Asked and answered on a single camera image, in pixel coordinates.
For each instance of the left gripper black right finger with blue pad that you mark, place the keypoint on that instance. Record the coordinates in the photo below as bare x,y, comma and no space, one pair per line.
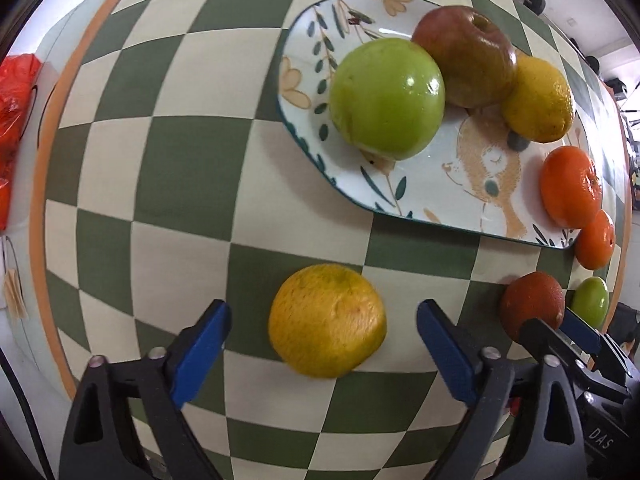
546,439

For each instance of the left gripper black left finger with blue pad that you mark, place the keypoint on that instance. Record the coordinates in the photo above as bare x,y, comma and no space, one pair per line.
101,441

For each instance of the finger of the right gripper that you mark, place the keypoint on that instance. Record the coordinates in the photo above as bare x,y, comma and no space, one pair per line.
608,358
545,343

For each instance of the small green apple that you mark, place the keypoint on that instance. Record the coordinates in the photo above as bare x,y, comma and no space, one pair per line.
591,301

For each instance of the dark reddish brown orange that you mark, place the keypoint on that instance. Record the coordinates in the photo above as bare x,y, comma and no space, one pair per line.
534,295

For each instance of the small orange mandarin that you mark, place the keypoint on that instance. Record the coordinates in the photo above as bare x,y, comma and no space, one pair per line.
595,243

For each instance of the bright orange mandarin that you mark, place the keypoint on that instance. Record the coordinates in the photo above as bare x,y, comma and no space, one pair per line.
569,187

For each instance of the large yellow orange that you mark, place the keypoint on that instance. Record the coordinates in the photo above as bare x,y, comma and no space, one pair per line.
326,320

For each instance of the large green apple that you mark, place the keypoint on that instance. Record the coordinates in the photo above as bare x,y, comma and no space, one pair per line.
388,98

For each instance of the illustrated ceramic plate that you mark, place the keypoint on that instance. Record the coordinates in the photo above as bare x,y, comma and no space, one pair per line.
425,159

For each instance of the yellow lemon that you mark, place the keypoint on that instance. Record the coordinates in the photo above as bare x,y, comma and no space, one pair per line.
540,107

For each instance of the green checkered tablecloth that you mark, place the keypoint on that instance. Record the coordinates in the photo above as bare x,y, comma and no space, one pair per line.
185,163

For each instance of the red apple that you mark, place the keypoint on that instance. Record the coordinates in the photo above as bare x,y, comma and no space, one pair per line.
476,59

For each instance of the red plastic bag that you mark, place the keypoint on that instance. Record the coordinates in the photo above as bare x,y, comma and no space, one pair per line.
18,73

